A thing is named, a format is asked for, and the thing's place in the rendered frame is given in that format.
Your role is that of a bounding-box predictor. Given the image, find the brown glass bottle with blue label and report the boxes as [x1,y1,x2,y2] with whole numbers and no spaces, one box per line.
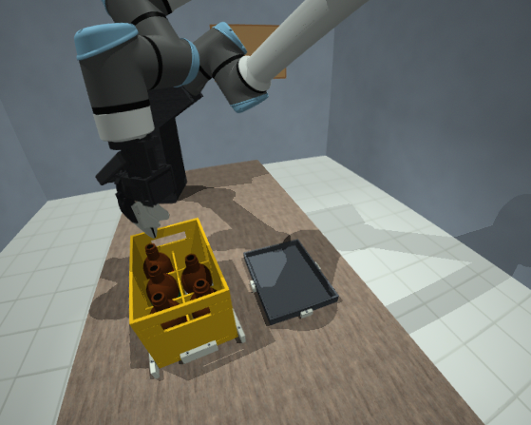
[190,279,217,319]

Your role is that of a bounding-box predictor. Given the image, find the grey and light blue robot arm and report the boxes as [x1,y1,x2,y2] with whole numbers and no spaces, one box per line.
[74,0,369,142]

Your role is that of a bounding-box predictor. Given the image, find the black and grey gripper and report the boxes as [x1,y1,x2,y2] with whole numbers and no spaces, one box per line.
[108,133,177,239]

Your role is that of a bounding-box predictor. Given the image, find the yellow bottle crate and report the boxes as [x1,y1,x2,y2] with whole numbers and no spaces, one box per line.
[129,218,238,368]

